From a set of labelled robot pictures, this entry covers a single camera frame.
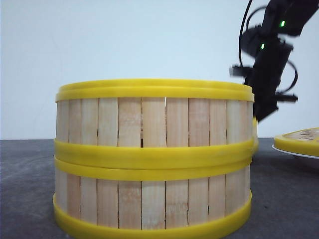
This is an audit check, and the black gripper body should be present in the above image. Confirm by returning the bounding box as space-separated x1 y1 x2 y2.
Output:
230 39 298 121

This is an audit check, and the yellow bamboo steamer tier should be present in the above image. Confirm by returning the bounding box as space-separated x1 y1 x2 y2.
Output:
53 165 252 239
252 117 259 153
54 79 258 181

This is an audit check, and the yellow woven bamboo steamer lid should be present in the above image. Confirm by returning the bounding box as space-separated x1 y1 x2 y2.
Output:
273 127 319 157

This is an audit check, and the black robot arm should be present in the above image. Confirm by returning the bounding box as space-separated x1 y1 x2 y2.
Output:
229 0 319 121

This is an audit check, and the white plate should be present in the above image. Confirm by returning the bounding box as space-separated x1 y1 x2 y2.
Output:
272 145 319 160

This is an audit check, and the black cable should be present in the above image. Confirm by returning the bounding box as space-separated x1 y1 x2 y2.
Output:
238 0 267 69

